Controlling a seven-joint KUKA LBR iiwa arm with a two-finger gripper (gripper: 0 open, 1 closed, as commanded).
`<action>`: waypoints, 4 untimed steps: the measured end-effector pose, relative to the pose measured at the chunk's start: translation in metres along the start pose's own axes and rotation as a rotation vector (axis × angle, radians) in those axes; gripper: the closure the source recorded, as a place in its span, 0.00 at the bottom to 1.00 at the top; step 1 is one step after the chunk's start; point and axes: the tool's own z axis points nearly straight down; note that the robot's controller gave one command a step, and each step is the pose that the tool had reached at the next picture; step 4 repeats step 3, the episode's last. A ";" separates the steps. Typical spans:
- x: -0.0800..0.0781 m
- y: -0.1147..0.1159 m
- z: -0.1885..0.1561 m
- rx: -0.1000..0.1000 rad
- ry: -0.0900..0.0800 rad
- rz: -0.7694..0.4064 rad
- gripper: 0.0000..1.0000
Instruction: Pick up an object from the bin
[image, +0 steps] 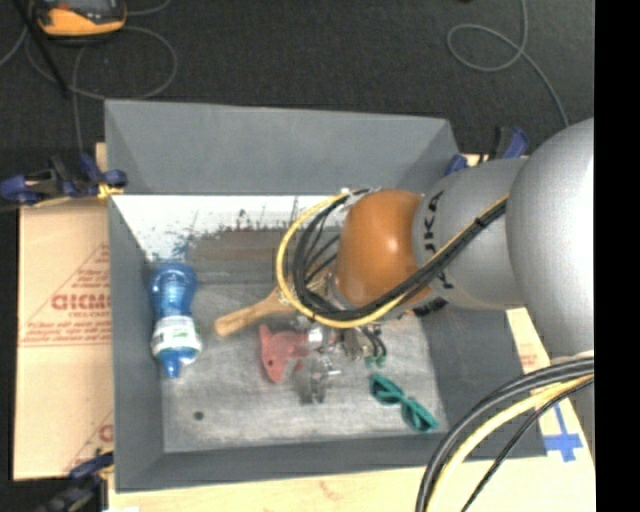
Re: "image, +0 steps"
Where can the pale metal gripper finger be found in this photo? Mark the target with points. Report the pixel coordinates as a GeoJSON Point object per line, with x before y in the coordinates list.
{"type": "Point", "coordinates": [316, 336]}
{"type": "Point", "coordinates": [314, 382]}

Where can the red toy fish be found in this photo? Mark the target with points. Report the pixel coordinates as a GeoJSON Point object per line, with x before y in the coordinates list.
{"type": "Point", "coordinates": [277, 352]}

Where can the grey metal bin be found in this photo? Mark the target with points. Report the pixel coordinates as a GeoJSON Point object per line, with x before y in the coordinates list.
{"type": "Point", "coordinates": [240, 400]}

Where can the green sunglasses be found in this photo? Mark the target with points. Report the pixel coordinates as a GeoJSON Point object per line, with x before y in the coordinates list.
{"type": "Point", "coordinates": [402, 402]}

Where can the blue clear plastic bottle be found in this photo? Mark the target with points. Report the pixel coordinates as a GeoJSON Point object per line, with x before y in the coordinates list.
{"type": "Point", "coordinates": [174, 320]}

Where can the brown cardboard board red print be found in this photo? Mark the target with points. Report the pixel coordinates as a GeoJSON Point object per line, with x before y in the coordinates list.
{"type": "Point", "coordinates": [60, 350]}

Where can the black cylinder on white bracket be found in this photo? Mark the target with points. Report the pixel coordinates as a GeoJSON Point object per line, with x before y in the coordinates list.
{"type": "Point", "coordinates": [430, 307]}

